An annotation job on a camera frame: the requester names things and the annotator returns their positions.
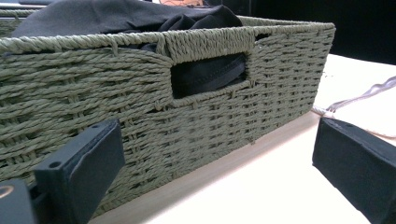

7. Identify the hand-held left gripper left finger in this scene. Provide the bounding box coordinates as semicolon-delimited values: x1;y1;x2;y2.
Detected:
33;119;126;224

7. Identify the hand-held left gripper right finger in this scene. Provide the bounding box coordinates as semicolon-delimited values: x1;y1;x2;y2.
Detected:
312;117;396;224

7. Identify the white mesh laundry bag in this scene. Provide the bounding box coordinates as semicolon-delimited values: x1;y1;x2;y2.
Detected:
311;76;396;140

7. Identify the green woven basket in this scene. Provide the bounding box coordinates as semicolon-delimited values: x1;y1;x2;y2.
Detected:
0;8;337;218

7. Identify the black cloth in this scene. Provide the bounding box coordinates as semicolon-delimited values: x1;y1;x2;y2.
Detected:
10;0;249;99

